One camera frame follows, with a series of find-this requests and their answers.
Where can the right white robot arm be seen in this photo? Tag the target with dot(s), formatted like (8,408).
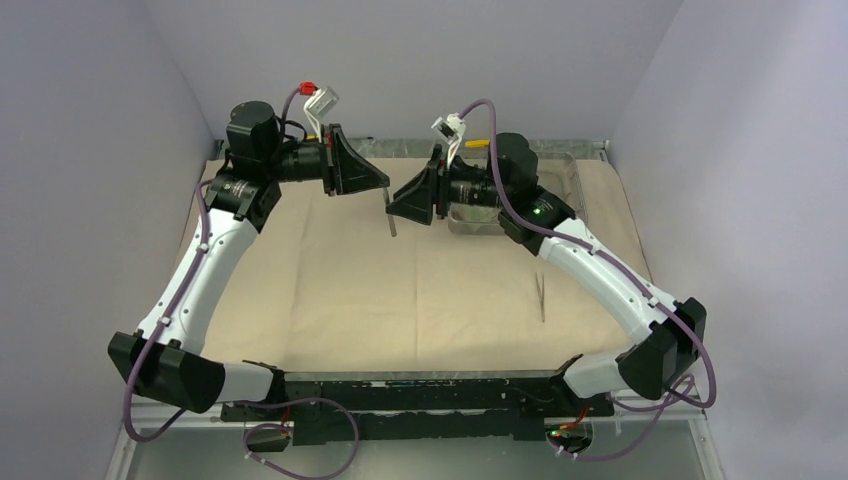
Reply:
(665,334)

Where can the aluminium rail frame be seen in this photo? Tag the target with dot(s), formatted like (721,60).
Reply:
(432,445)

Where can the steel tweezers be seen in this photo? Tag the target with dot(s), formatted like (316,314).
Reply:
(390,217)
(540,291)

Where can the wire mesh instrument tray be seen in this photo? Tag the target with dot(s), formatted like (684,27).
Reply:
(558,175)

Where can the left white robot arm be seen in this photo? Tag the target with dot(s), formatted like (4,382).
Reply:
(162,359)

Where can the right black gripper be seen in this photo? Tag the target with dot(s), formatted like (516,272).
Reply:
(415,200)

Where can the right side aluminium rail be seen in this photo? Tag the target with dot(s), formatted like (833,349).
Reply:
(589,149)

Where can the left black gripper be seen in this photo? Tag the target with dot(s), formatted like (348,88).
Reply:
(343,169)

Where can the beige surgical wrap cloth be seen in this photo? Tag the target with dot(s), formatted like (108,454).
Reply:
(325,288)

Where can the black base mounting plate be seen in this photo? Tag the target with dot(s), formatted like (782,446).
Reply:
(340,406)

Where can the yellow screwdriver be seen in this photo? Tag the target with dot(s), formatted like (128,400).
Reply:
(476,144)

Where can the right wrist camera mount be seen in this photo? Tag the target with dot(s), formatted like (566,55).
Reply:
(451,130)

